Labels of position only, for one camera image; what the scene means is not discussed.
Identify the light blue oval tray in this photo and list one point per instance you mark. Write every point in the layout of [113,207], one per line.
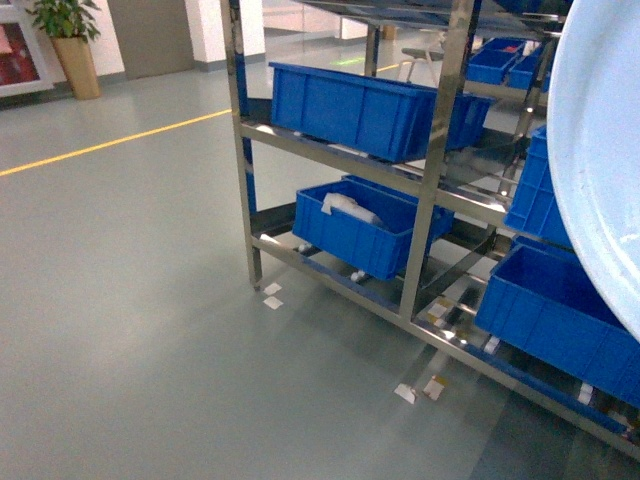
[593,137]

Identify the blue bin lower shelf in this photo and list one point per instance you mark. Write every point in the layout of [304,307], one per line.
[382,250]

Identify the blue bin shelf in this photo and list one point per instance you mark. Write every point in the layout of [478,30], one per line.
[385,118]
[382,250]

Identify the stainless steel shelf rack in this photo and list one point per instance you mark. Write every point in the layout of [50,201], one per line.
[480,227]

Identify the blue bin upper shelf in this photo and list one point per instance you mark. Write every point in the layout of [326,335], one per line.
[385,118]

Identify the white packaging in bin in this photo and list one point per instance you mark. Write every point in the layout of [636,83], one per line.
[338,202]

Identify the blue bin middle right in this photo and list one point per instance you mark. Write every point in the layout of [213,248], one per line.
[534,209]

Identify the blue bin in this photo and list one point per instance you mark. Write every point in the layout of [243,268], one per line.
[534,209]
[540,300]

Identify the blue bin bottom right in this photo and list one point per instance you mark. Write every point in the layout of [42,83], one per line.
[540,300]

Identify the potted green plant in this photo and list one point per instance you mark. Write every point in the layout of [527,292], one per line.
[70,25]

